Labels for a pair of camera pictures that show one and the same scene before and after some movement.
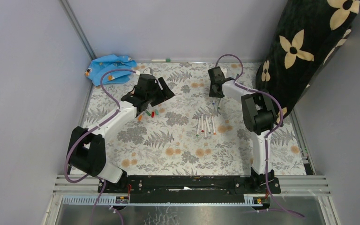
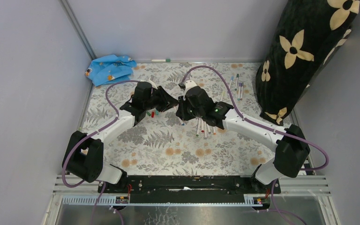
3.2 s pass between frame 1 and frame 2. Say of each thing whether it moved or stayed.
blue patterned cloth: stayed
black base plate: stayed
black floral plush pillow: stayed
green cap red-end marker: stayed
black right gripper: moved
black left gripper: moved
